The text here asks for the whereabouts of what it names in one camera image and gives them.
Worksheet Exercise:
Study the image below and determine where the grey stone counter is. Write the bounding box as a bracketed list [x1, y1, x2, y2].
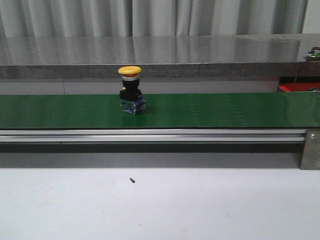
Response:
[0, 33, 320, 79]

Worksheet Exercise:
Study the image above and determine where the green conveyor belt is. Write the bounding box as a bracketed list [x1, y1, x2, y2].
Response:
[0, 92, 320, 129]

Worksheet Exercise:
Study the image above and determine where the red bin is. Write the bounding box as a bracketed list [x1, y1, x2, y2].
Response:
[278, 76, 320, 92]

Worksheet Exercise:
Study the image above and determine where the green circuit board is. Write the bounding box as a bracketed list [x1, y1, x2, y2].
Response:
[304, 46, 320, 60]

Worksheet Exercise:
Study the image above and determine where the grey curtain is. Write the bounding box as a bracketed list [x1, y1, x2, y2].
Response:
[0, 0, 307, 37]

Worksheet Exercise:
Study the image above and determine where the red wire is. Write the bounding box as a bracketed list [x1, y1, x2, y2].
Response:
[292, 46, 320, 93]

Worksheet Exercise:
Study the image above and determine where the aluminium conveyor side rail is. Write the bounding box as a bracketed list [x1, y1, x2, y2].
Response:
[0, 129, 307, 143]

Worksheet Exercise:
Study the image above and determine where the metal conveyor support bracket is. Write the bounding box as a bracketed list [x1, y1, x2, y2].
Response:
[300, 129, 320, 170]

